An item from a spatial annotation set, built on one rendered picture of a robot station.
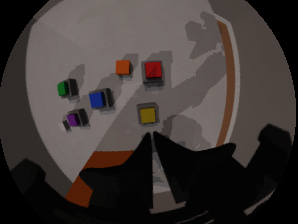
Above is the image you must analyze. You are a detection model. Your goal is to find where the blue button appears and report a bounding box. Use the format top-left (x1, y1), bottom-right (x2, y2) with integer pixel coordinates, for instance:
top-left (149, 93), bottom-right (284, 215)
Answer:
top-left (89, 88), bottom-right (112, 111)

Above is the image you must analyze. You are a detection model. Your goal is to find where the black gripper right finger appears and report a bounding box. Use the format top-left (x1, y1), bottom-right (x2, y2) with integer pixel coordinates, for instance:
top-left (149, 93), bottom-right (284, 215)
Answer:
top-left (153, 131), bottom-right (235, 204)

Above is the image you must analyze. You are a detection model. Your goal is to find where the yellow button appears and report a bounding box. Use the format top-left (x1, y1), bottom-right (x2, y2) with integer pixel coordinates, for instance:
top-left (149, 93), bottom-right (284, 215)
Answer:
top-left (137, 103), bottom-right (158, 125)

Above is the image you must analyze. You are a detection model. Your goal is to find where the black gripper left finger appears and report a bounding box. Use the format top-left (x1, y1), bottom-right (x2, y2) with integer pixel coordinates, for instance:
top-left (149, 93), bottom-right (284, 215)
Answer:
top-left (78, 132), bottom-right (154, 209)

